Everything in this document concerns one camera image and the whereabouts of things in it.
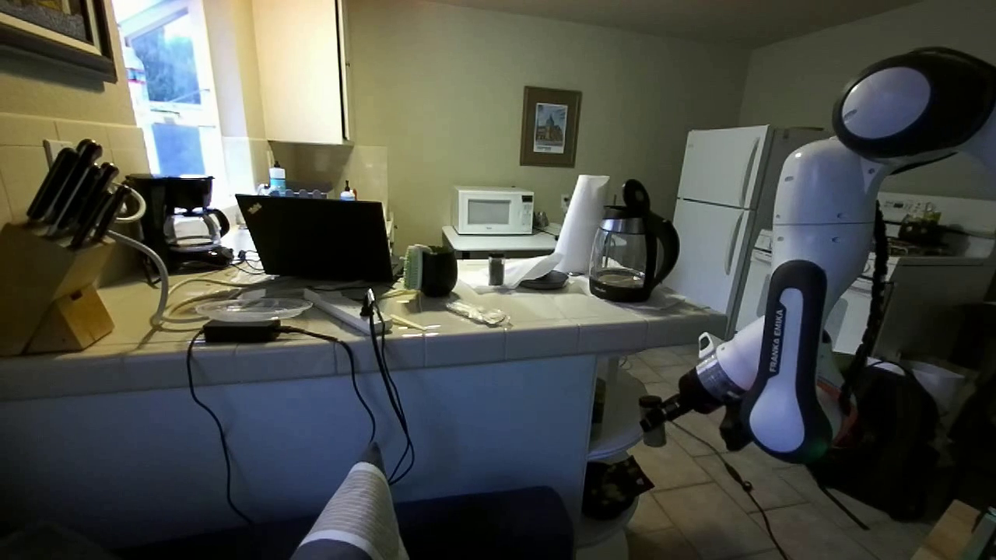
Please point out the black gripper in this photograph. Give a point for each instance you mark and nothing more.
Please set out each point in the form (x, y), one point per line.
(701, 395)

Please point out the small dark bottle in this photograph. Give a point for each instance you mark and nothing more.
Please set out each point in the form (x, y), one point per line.
(654, 426)

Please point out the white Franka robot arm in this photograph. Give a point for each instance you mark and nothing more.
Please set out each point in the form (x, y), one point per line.
(818, 205)

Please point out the white rounded corner shelf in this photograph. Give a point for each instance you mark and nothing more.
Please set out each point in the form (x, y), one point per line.
(622, 416)

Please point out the black item on shelf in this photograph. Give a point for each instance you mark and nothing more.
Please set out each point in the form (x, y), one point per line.
(616, 486)

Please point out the white tiled kitchen island counter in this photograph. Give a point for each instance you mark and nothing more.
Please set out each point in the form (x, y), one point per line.
(467, 416)

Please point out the blue bottle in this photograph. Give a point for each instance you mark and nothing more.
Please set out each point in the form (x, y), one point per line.
(278, 180)

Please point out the black electric kettle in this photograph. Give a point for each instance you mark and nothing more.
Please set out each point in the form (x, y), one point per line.
(626, 253)

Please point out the white paper towel roll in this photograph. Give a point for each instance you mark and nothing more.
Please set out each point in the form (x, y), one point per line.
(579, 221)

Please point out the white refrigerator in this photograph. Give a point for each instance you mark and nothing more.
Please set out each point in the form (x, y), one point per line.
(718, 205)

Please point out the dark blue couch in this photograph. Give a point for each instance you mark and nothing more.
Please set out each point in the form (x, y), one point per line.
(487, 522)

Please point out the white remote control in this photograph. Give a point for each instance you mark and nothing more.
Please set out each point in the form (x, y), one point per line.
(471, 313)

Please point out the black backpack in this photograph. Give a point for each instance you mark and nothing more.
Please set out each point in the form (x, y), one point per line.
(890, 446)

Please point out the white microwave oven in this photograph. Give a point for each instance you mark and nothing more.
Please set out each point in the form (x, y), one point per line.
(492, 208)

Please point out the black mug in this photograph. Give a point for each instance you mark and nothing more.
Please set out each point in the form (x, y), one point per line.
(435, 271)

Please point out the green cup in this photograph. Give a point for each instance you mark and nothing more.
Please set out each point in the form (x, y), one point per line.
(412, 267)

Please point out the small framed picture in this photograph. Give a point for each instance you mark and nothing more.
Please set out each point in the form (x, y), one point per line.
(550, 124)

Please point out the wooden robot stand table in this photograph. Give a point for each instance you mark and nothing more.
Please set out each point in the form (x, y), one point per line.
(950, 530)

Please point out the white stove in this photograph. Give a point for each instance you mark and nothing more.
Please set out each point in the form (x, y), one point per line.
(967, 212)

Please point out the black laptop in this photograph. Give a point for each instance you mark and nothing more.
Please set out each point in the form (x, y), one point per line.
(314, 237)

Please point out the black power adapter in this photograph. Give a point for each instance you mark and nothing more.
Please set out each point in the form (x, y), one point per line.
(240, 330)

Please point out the cream upper cabinet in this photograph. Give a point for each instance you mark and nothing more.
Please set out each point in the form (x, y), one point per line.
(301, 67)

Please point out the black drip coffee maker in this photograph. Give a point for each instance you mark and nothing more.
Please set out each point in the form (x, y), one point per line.
(175, 221)

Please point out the bright window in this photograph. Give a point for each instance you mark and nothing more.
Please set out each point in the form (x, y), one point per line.
(171, 88)

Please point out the wooden knife block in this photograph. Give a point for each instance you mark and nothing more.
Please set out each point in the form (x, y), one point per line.
(47, 284)

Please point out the large dark framed picture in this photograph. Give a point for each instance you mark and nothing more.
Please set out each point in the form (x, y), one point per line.
(50, 32)

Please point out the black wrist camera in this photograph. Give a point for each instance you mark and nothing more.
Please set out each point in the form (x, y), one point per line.
(735, 424)

